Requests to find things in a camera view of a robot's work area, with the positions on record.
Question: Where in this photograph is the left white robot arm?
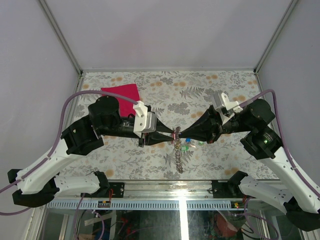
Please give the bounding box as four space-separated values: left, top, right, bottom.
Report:
7 95 174 208

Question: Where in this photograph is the aluminium front rail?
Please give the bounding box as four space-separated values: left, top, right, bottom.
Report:
46 180 244 211

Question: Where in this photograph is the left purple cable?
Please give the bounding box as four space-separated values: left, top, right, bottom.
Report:
0 90 138 217

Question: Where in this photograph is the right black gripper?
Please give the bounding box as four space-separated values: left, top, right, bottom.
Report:
178 104 254 144

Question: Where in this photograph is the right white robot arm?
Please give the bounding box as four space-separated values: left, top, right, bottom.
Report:
179 99 320 232

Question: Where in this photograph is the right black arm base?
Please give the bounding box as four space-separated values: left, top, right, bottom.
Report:
207 170 249 199

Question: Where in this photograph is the floral table mat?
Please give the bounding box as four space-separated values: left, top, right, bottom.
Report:
61 70 276 180

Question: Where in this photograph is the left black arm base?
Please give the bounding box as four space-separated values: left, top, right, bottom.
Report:
100 182 125 200

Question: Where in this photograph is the red cloth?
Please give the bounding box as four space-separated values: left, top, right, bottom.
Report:
100 84 141 117

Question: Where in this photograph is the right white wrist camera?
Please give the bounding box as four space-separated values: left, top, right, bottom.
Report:
212 92 243 125

